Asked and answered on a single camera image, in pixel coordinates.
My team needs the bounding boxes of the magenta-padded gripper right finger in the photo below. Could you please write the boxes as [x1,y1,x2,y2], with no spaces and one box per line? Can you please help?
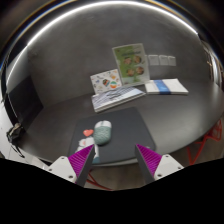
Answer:
[134,143,184,185]

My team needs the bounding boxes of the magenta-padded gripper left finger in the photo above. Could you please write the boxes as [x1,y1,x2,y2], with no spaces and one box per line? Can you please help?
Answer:
[45,143,96,188]

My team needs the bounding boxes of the green and white computer mouse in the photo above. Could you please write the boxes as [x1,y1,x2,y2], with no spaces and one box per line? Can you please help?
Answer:
[92,120,113,146]

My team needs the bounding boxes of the black printed mouse pad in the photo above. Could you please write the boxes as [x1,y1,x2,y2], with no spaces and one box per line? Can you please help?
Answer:
[68,106,157,166]

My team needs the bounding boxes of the red metal stool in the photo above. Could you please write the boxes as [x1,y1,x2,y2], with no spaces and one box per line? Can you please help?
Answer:
[85,172,113,192]
[185,118,224,166]

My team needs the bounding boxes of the black monitor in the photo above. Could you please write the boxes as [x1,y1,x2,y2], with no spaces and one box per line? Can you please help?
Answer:
[6,74,44,123]

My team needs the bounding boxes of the white and blue book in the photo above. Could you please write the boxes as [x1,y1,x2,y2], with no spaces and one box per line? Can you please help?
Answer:
[144,78,190,96]

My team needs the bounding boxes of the grey striped book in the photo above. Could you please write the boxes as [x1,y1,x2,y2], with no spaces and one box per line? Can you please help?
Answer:
[91,86,147,113]

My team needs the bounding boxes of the white sticker card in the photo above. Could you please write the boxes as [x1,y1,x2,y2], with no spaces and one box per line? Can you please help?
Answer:
[89,68,123,95]

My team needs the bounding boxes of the green menu sign stand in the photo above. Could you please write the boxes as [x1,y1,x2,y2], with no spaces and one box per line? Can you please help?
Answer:
[111,43,150,88]

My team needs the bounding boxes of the black cable bundle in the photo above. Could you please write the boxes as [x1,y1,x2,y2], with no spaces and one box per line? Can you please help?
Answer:
[5,122,26,145]

